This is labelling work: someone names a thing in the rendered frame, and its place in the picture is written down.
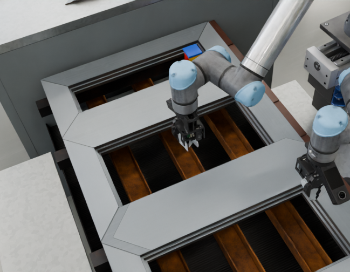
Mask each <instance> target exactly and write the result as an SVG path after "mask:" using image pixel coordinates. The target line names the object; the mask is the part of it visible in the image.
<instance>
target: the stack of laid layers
mask: <svg viewBox="0 0 350 272"><path fill-rule="evenodd" d="M193 44H197V46H198V47H199V48H200V50H201V51H202V53H203V52H204V51H205V49H204V47H203V46H202V45H201V43H200V42H199V41H198V40H197V41H194V42H192V43H189V44H186V45H183V46H180V47H177V48H175V49H172V50H169V51H166V52H163V53H161V54H158V55H155V56H152V57H149V58H146V59H144V60H141V61H138V62H136V63H133V64H129V65H127V66H124V67H121V68H119V69H116V70H113V71H110V72H107V73H104V74H101V75H99V76H96V77H93V78H90V79H88V80H84V81H81V82H79V83H76V84H73V85H71V86H68V88H69V90H70V93H71V95H72V97H73V100H74V102H75V104H76V107H77V109H78V111H79V113H80V112H82V110H81V107H80V105H79V103H78V101H77V98H76V94H78V93H82V92H84V91H87V90H90V89H93V88H95V87H98V86H101V85H103V84H107V83H110V82H112V81H115V80H117V79H120V78H123V77H126V76H129V75H131V74H134V73H137V72H140V71H143V70H145V69H148V68H150V67H153V66H157V65H159V64H162V63H165V62H168V61H170V60H173V59H176V58H178V57H182V56H184V51H183V50H182V49H183V48H184V47H187V46H190V45H193ZM233 104H236V106H237V107H238V108H239V110H240V111H241V112H242V114H243V115H244V116H245V118H246V119H247V121H248V122H249V124H250V125H251V126H252V128H253V129H254V130H255V132H256V133H257V134H258V136H259V137H260V138H261V140H262V142H263V143H264V144H265V145H266V146H267V145H269V144H272V143H274V142H273V140H272V139H271V138H270V136H269V135H268V133H267V132H266V130H265V129H264V128H263V127H262V125H261V124H260V123H259V121H258V120H257V119H256V117H255V116H254V115H253V113H252V112H251V111H250V109H249V108H248V107H246V106H245V105H243V104H242V103H240V102H238V101H236V100H235V99H234V98H233V97H232V96H230V95H229V96H226V97H224V98H221V99H219V100H215V101H213V102H211V103H208V104H205V105H203V106H200V107H198V111H197V115H198V118H200V117H202V116H205V115H207V114H210V113H213V112H215V111H218V110H220V109H223V108H225V107H228V106H230V105H233ZM175 117H177V116H174V117H172V118H169V119H167V120H164V121H161V122H159V123H157V124H154V125H151V126H148V127H146V128H143V129H141V130H138V131H136V132H133V133H130V134H128V135H125V136H123V137H120V138H117V139H115V140H112V141H109V142H107V143H105V144H102V145H99V146H97V147H94V149H95V151H96V153H97V156H98V158H99V161H100V163H101V165H102V168H103V170H104V172H105V175H106V177H107V180H108V182H109V185H110V187H111V189H112V191H113V194H114V196H115V199H116V201H117V203H118V205H119V208H118V209H117V211H116V213H115V215H114V217H113V219H112V221H111V223H110V224H109V226H108V228H107V230H106V232H105V234H104V237H103V238H102V240H101V243H103V244H106V245H108V246H111V247H114V248H118V249H121V250H124V251H127V252H129V253H132V254H135V255H138V256H140V257H141V259H142V262H143V264H144V267H145V269H146V271H147V272H152V271H151V269H150V267H149V265H148V263H150V262H152V261H155V260H157V259H159V258H161V257H163V256H166V255H168V254H170V253H172V252H175V251H177V250H179V249H181V248H183V247H186V246H188V245H190V244H192V243H195V242H197V241H199V240H201V239H204V238H206V237H208V236H210V235H212V234H215V233H217V232H220V231H222V230H224V229H226V228H229V227H231V226H233V225H235V224H237V223H240V222H242V221H244V220H246V219H249V218H251V217H253V216H255V215H257V214H260V213H262V212H264V211H266V210H269V209H271V208H273V207H275V206H278V205H280V204H282V203H284V202H286V201H289V200H291V199H294V198H296V197H298V196H300V195H302V196H303V198H304V199H305V201H306V202H307V203H308V205H309V206H310V207H311V209H312V210H313V211H314V213H315V214H316V216H317V217H318V219H319V220H320V221H321V223H322V224H323V225H324V227H325V228H326V229H327V231H328V232H329V234H330V235H331V237H332V238H333V239H334V241H335V242H336V243H337V245H338V246H339V247H340V249H341V250H342V252H343V253H344V254H345V255H346V257H344V258H342V259H340V260H338V261H335V262H333V263H331V264H329V265H327V266H325V267H323V268H321V269H319V270H317V271H315V272H320V271H322V270H324V269H326V268H328V267H330V266H332V265H334V264H336V263H338V262H340V261H342V260H344V259H347V258H349V257H350V243H349V242H348V241H347V239H346V238H345V237H344V235H343V234H342V232H341V231H340V230H339V228H338V227H337V226H336V225H335V223H334V222H333V221H332V219H331V218H330V217H329V215H328V214H327V213H326V211H325V210H324V209H323V207H322V206H321V204H320V203H319V202H318V200H317V199H316V200H310V199H309V198H308V197H307V195H306V193H305V191H304V188H303V186H302V184H301V185H298V186H296V187H293V188H291V189H289V190H287V191H285V192H282V193H280V194H278V195H276V196H273V197H271V198H269V199H267V200H264V201H262V202H260V203H258V204H256V205H253V206H251V207H249V208H246V209H244V210H242V211H240V212H238V213H235V214H233V215H230V216H228V217H226V218H224V219H221V220H219V221H217V222H215V223H212V224H210V225H208V226H206V227H203V228H201V229H199V230H197V231H194V232H192V233H190V234H188V235H185V236H183V237H181V238H179V239H176V240H174V241H172V242H169V243H167V244H165V245H163V246H160V247H158V248H156V249H153V250H148V249H145V248H142V247H139V246H136V245H133V244H130V243H127V242H124V241H120V240H117V239H114V238H113V236H114V234H115V232H116V230H117V228H118V226H119V224H120V222H121V220H122V218H123V216H124V214H125V212H126V210H127V208H128V206H129V203H128V204H126V205H124V206H123V205H122V202H121V200H120V198H119V195H118V193H117V191H116V189H115V186H114V183H113V181H112V179H111V176H110V174H109V172H108V170H107V167H106V165H105V163H104V160H103V158H102V155H105V154H108V153H110V152H113V151H116V150H118V149H121V148H123V147H126V146H128V145H131V144H133V143H136V142H138V141H141V140H143V139H146V138H149V137H152V136H154V135H156V134H159V133H161V132H164V131H167V130H169V129H171V126H173V120H174V118H175Z"/></svg>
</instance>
